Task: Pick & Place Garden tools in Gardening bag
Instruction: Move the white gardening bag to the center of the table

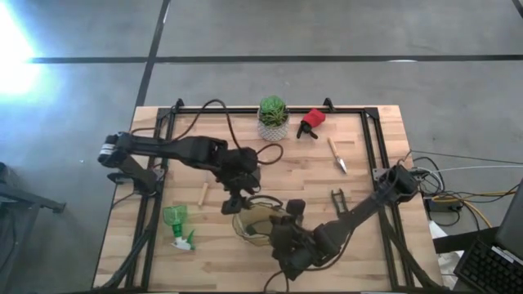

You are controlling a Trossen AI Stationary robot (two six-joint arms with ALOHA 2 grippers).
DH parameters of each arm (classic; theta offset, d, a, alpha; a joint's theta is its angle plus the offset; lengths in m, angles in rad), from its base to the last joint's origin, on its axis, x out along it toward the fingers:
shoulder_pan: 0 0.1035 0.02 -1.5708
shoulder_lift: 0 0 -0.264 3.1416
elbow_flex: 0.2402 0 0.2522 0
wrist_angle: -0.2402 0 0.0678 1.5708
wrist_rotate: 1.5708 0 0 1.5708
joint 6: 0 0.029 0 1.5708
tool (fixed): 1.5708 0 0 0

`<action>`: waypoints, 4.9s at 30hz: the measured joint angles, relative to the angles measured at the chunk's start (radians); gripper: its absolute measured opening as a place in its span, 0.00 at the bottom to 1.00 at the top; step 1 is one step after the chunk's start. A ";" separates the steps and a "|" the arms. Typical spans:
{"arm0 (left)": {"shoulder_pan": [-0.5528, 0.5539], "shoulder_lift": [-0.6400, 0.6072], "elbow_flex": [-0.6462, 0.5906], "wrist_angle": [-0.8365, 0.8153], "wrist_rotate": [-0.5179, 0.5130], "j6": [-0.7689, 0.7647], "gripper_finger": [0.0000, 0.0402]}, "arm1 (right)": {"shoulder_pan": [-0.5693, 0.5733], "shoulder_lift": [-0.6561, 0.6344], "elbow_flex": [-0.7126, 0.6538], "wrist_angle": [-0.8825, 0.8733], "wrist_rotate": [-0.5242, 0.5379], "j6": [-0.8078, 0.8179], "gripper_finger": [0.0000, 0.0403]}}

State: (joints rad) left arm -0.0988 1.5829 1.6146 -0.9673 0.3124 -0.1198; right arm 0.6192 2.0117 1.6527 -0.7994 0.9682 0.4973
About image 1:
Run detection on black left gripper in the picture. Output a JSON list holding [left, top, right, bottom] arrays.
[[218, 147, 262, 216]]

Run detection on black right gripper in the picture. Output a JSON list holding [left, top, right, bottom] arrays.
[[270, 198, 324, 281]]

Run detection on beige green gardening bag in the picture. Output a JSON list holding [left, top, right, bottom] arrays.
[[231, 194, 295, 248]]

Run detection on black pruning shears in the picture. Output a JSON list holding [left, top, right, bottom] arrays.
[[330, 188, 348, 216]]

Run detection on green spray bottle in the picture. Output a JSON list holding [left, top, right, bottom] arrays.
[[163, 204, 197, 252]]

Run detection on wooden-handled metal trowel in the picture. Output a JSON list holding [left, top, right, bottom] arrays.
[[326, 137, 348, 175]]

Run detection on succulent in white pot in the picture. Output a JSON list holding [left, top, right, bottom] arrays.
[[256, 94, 291, 143]]

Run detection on black power box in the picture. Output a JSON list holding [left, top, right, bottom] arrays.
[[424, 197, 465, 216]]

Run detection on white plastic sheet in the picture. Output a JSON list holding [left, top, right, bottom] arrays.
[[428, 220, 465, 289]]

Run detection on black desk bar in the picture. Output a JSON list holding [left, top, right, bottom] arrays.
[[432, 226, 502, 255]]

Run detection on black laptop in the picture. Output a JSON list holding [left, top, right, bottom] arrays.
[[453, 179, 523, 294]]

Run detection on black floor stand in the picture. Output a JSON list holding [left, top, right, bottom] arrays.
[[0, 161, 67, 294]]

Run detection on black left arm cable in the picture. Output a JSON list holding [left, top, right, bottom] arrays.
[[130, 98, 285, 167]]

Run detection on black aluminium table frame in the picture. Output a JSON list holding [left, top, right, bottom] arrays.
[[93, 104, 450, 294]]

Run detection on yellow cable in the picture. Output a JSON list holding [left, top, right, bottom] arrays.
[[431, 190, 523, 229]]

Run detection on thin black cable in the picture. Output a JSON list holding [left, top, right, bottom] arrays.
[[410, 149, 523, 165]]

